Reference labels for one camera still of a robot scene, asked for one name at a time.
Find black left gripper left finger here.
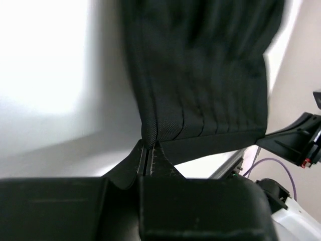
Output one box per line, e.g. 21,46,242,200
1,142,145,240

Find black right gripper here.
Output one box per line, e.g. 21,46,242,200
254,91,321,176

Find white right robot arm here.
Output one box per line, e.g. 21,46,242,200
256,112,320,240

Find aluminium table edge rail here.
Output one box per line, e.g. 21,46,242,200
208,146,261,179

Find black skirt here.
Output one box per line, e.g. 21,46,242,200
119,1,285,176

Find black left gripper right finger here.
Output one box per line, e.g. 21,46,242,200
138,143,278,240

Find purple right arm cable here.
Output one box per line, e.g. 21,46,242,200
242,158,299,201

